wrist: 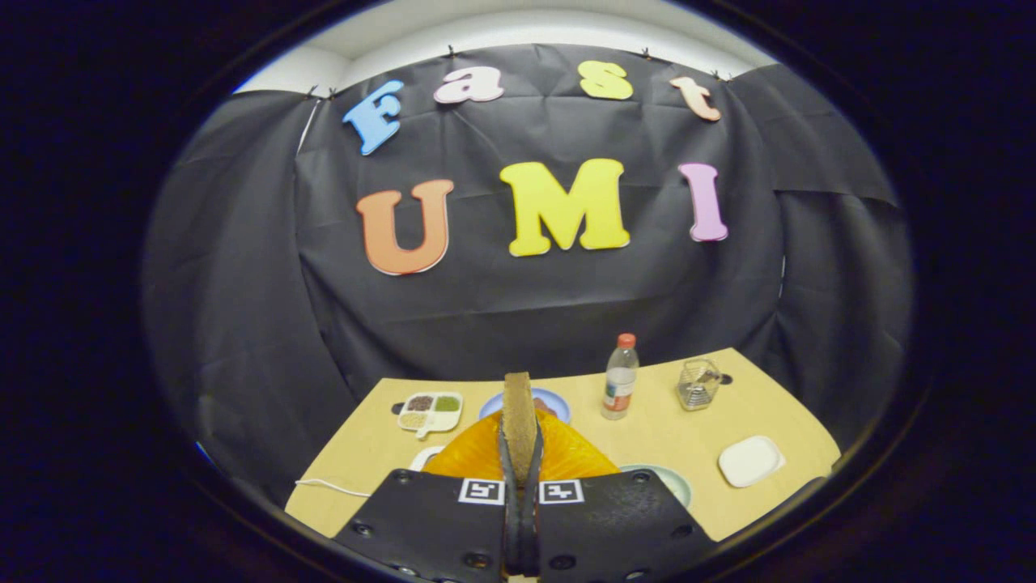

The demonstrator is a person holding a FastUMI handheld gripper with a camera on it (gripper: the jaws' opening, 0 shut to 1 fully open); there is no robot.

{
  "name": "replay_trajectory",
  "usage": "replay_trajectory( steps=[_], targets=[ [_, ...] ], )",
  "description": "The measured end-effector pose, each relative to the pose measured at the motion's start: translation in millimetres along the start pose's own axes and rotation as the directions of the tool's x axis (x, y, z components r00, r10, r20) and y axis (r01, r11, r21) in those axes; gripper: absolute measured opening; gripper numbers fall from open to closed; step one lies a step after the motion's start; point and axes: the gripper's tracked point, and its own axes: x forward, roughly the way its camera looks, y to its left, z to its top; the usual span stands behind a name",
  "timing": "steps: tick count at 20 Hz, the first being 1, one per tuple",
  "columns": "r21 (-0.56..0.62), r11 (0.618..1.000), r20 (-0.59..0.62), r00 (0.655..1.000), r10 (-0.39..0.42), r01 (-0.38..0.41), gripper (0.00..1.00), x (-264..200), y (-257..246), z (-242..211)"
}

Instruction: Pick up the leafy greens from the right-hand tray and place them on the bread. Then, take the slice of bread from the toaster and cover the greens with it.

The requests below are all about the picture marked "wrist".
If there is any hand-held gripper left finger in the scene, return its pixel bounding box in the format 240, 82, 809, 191
333, 413, 523, 583

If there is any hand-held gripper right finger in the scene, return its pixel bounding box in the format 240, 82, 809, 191
522, 411, 721, 583

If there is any brown toast slice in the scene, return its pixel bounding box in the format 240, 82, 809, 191
502, 372, 541, 487

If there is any pale green round plate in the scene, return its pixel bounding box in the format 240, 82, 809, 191
619, 463, 694, 509

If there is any white divided condiment tray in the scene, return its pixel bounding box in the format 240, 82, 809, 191
392, 392, 464, 440

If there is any blue plate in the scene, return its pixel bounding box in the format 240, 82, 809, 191
478, 388, 571, 425

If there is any clear water bottle red cap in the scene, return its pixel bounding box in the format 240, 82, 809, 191
601, 333, 640, 420

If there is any white square plate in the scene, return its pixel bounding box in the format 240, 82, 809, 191
718, 436, 786, 488

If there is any black backdrop cloth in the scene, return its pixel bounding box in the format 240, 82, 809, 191
142, 45, 915, 503

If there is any white power cable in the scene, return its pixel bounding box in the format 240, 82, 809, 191
294, 479, 373, 498

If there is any wire cutlery holder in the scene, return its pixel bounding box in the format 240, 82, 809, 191
677, 359, 723, 411

